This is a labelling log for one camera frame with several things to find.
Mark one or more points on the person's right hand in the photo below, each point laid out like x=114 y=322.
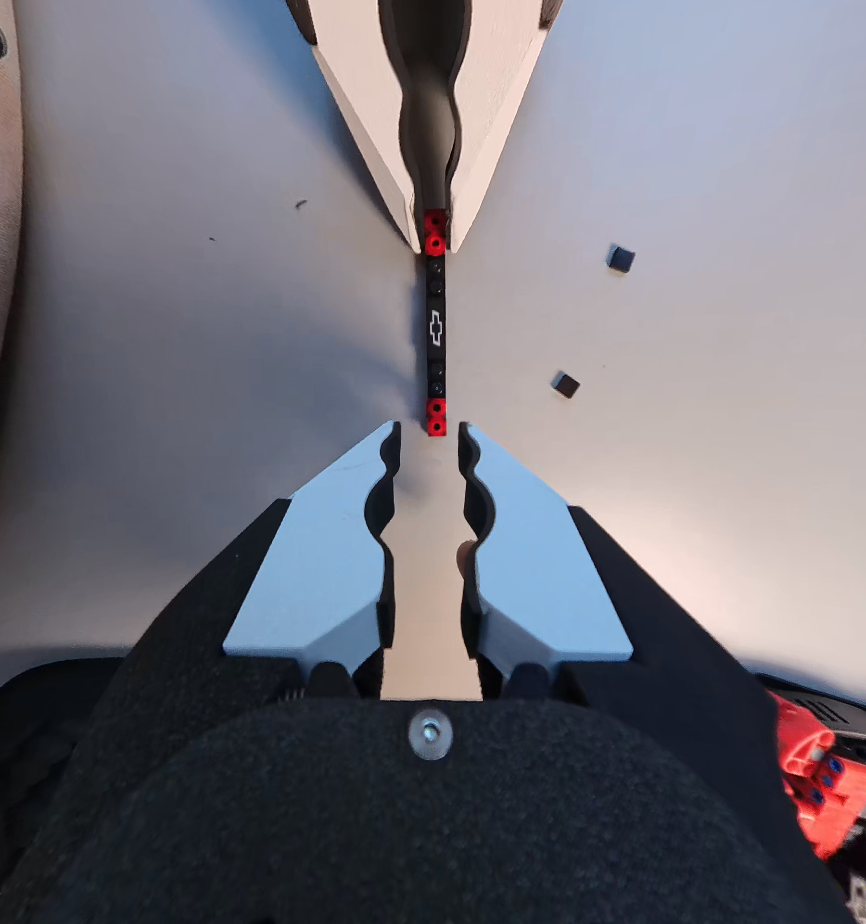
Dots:
x=465 y=559

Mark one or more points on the black quilted wrist rest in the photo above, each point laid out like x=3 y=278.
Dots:
x=14 y=758

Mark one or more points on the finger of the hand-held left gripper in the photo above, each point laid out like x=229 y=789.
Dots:
x=501 y=94
x=353 y=94

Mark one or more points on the small black lego tile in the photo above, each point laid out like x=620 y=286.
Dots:
x=620 y=258
x=566 y=385

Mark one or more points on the lego race car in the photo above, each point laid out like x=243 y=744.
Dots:
x=815 y=787

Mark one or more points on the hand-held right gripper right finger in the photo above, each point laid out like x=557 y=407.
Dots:
x=548 y=577

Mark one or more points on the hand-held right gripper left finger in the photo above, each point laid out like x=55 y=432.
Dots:
x=310 y=577

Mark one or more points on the black lego plate white emblem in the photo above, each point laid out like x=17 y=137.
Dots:
x=436 y=325

